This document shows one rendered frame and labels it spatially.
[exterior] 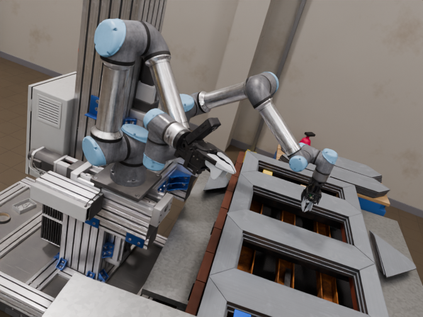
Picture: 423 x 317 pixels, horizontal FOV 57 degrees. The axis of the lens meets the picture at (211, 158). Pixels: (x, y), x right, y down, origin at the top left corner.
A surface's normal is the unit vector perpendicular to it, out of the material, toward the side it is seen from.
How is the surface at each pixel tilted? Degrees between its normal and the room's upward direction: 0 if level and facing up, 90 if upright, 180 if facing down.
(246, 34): 90
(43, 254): 0
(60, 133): 90
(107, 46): 82
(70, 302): 0
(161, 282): 0
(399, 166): 90
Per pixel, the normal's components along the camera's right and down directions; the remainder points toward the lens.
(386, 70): -0.31, 0.38
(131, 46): 0.70, 0.49
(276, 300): 0.25, -0.85
